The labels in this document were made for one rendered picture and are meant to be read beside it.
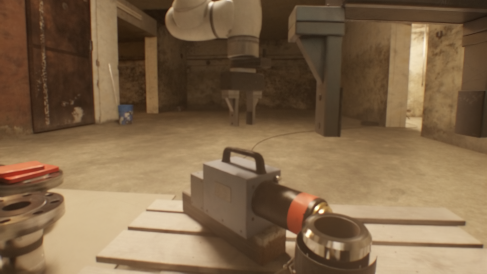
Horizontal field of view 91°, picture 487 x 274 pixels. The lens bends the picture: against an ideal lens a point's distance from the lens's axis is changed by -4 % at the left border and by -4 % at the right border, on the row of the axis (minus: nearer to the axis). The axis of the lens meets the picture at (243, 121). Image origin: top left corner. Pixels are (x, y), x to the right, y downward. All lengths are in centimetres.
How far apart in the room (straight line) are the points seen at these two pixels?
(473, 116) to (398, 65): 559
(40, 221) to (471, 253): 131
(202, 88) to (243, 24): 1052
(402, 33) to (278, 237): 549
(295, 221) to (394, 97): 531
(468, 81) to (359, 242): 27
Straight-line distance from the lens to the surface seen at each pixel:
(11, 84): 469
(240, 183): 68
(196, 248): 86
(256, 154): 70
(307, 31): 21
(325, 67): 21
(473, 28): 30
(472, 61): 30
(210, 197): 81
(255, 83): 74
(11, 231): 98
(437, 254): 101
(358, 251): 45
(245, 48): 70
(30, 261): 111
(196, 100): 1128
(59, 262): 120
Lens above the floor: 61
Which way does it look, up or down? 6 degrees down
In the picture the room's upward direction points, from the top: straight up
